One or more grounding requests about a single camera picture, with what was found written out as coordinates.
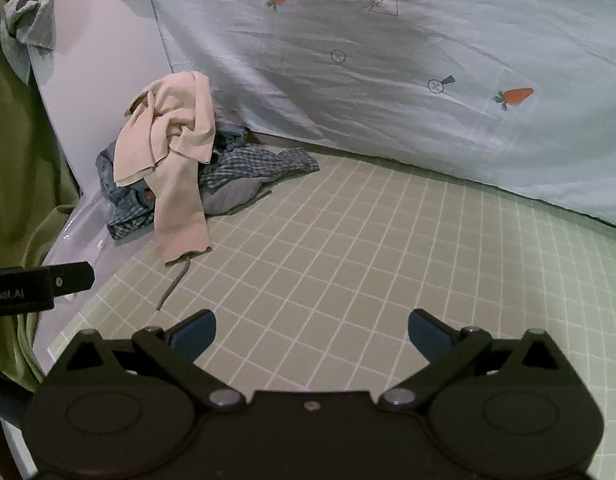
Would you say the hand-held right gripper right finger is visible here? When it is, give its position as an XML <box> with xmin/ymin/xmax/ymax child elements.
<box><xmin>380</xmin><ymin>310</ymin><xmax>571</xmax><ymax>413</ymax></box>

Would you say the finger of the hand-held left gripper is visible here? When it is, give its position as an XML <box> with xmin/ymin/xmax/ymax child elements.
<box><xmin>49</xmin><ymin>261</ymin><xmax>95</xmax><ymax>297</ymax></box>

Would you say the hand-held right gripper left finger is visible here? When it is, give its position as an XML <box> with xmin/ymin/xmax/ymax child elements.
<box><xmin>48</xmin><ymin>310</ymin><xmax>249</xmax><ymax>411</ymax></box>

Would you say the beige garment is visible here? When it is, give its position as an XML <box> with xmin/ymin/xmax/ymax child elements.
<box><xmin>113</xmin><ymin>71</ymin><xmax>218</xmax><ymax>266</ymax></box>

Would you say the green grid mat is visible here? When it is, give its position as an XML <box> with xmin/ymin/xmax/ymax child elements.
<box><xmin>48</xmin><ymin>152</ymin><xmax>616</xmax><ymax>461</ymax></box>

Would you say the green fabric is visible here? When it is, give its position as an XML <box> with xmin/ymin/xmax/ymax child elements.
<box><xmin>0</xmin><ymin>0</ymin><xmax>81</xmax><ymax>393</ymax></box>

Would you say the blue plaid shirt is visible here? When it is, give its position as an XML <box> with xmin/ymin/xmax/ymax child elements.
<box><xmin>95</xmin><ymin>127</ymin><xmax>321</xmax><ymax>241</ymax></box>

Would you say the blue grey garment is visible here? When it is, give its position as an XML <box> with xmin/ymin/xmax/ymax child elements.
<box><xmin>215</xmin><ymin>122</ymin><xmax>250</xmax><ymax>153</ymax></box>

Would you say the grey patterned cloth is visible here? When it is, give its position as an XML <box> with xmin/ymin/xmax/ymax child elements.
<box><xmin>0</xmin><ymin>0</ymin><xmax>151</xmax><ymax>86</ymax></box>

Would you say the grey drawstring cord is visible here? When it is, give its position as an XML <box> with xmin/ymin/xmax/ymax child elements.
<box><xmin>156</xmin><ymin>254</ymin><xmax>194</xmax><ymax>311</ymax></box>

